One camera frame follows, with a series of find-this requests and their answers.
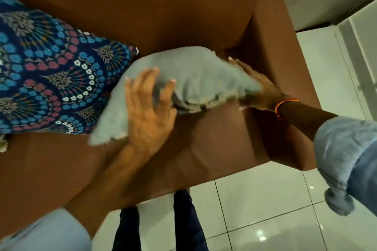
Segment person's left hand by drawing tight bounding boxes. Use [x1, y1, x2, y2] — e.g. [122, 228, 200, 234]
[124, 67, 178, 155]

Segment person's right hand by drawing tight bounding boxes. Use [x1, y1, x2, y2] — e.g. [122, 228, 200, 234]
[228, 57, 288, 112]

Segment grey fabric cushion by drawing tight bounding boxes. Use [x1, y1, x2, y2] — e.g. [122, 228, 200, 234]
[88, 46, 264, 147]

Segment person's right forearm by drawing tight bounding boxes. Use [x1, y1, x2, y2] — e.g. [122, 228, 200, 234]
[277, 100, 339, 143]

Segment white fringed fabric piece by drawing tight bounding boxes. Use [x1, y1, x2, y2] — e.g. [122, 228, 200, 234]
[0, 134, 11, 153]

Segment blue floral patterned cushion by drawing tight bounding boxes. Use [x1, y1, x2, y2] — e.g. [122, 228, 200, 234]
[0, 0, 139, 136]

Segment white door panel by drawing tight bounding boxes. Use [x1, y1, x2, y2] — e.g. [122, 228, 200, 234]
[335, 1, 377, 114]

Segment brown leather sofa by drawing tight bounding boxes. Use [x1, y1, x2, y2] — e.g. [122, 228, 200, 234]
[0, 0, 322, 241]

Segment light blue denim shirt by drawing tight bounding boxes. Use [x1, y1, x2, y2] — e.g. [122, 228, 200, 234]
[0, 116, 377, 251]

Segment orange thread bracelet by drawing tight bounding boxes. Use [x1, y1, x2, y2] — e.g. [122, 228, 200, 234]
[274, 99, 300, 119]

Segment dark navy trousers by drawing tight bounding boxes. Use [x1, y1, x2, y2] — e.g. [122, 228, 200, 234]
[112, 189, 209, 251]

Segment person's left forearm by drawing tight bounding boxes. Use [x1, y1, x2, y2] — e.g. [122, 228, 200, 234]
[64, 143, 156, 238]

